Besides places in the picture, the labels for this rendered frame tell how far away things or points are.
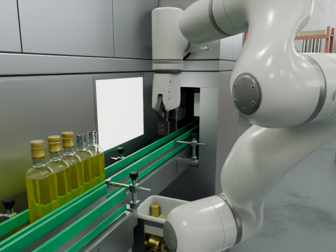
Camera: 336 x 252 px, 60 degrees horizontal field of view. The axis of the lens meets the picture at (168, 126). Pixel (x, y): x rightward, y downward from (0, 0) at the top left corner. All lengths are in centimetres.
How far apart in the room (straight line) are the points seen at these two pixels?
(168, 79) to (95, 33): 60
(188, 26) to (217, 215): 40
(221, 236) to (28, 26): 82
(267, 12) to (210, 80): 127
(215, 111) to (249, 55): 133
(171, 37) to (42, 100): 48
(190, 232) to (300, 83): 38
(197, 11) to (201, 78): 113
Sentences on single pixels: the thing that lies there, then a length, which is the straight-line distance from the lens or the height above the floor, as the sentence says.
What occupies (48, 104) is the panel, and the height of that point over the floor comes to 141.
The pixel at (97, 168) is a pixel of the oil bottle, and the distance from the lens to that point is 103.
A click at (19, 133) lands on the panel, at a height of 133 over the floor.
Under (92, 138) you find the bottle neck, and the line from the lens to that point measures 102.
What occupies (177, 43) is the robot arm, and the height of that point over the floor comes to 159.
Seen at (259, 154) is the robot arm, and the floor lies 139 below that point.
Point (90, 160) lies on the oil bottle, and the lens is 99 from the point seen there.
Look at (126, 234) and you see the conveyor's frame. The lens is 103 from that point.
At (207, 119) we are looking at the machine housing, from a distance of 173.
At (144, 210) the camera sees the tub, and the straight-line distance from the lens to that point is 118.
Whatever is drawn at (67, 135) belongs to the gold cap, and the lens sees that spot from 92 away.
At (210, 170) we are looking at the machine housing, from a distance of 181.
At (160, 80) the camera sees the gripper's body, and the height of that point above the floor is 149.
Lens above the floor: 153
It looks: 11 degrees down
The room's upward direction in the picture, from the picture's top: straight up
